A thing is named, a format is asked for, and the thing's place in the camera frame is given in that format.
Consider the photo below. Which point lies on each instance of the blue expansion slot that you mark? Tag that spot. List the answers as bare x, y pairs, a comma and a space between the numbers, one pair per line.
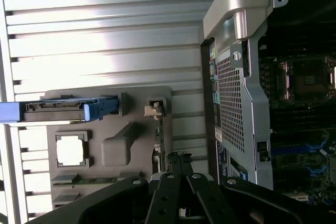
288, 150

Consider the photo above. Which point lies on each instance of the open grey PC case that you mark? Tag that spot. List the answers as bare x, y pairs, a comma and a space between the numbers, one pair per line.
236, 103

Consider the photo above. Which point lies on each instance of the green motherboard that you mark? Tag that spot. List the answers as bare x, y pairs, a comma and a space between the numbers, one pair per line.
288, 155

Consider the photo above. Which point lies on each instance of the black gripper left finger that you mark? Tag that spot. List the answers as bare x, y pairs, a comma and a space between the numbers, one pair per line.
162, 200

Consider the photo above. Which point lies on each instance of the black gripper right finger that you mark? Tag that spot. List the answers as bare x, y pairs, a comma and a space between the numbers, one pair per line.
210, 197

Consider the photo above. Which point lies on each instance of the silver CPU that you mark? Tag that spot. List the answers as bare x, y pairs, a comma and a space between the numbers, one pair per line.
71, 150

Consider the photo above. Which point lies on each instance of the grey parts rack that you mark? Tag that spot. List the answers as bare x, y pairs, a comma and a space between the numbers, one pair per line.
78, 124

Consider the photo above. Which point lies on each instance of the silver hard disk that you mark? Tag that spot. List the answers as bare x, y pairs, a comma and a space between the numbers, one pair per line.
52, 115

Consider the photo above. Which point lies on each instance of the CPU socket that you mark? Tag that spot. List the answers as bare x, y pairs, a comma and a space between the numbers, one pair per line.
307, 79

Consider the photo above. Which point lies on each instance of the blue disk caddy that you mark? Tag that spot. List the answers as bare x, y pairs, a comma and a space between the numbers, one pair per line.
9, 112

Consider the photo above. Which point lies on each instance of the green RAM stick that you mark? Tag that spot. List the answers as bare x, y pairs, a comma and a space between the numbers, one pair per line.
92, 180

